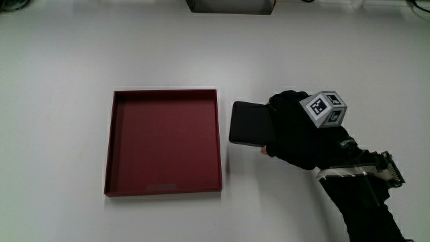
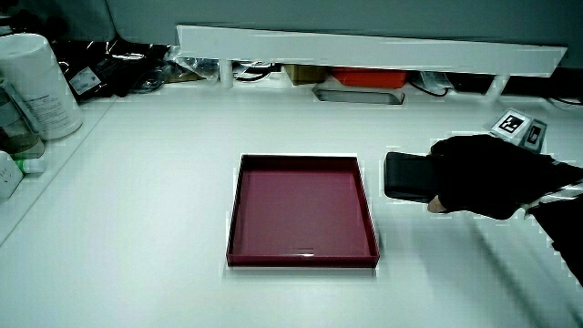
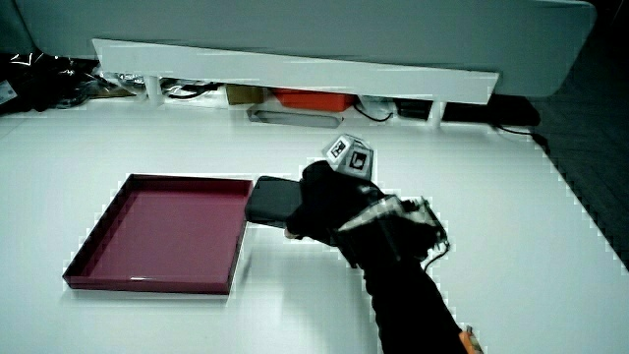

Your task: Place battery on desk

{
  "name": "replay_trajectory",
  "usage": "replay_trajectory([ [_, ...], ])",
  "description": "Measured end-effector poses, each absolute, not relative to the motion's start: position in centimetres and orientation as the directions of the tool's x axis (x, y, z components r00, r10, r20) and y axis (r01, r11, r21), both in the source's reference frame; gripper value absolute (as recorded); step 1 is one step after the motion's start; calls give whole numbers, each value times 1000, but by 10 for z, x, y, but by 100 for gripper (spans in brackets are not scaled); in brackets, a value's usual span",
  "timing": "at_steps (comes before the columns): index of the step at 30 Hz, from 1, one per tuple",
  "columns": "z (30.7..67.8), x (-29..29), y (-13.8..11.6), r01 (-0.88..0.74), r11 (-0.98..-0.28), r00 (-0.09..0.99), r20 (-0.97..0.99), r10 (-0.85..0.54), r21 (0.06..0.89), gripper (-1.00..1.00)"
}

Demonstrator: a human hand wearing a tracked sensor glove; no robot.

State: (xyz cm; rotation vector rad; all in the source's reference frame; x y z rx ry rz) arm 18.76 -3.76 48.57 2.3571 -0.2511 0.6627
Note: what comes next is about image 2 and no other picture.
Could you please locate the black plastic bag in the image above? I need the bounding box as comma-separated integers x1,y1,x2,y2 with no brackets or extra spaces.
51,37,172,104

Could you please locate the white cylindrical container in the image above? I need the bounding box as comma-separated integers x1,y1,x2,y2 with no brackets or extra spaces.
0,33,84,141

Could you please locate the maroon square tray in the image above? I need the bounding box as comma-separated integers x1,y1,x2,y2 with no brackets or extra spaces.
226,153,381,269

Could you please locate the person's right forearm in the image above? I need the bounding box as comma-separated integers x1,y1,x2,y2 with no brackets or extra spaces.
522,159,583,288

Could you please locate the white desk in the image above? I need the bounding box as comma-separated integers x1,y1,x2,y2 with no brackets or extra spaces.
0,80,583,328

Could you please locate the person's right hand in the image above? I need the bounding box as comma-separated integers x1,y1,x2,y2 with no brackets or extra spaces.
426,108,562,221

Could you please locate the white power strip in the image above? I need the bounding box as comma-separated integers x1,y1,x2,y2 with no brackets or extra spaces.
0,150,25,201

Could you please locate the brown cardboard box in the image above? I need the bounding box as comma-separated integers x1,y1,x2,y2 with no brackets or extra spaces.
282,64,328,87

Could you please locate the small green-capped tube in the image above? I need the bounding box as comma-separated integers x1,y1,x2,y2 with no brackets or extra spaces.
15,158,47,176

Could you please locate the black cable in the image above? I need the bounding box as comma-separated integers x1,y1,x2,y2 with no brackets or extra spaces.
233,62,277,84
546,94,583,108
408,75,451,98

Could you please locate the black battery pack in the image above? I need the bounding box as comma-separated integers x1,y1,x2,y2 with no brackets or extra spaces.
383,151,441,204

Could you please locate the clear plastic bag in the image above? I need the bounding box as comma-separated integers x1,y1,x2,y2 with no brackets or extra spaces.
163,45,220,84

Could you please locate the clear glass jar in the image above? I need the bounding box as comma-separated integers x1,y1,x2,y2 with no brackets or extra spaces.
0,77,46,160

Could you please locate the orange box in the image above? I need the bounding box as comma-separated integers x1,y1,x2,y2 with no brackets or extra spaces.
331,67,409,90

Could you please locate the white desk shelf riser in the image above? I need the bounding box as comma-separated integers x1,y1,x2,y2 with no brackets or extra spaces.
176,24,568,104

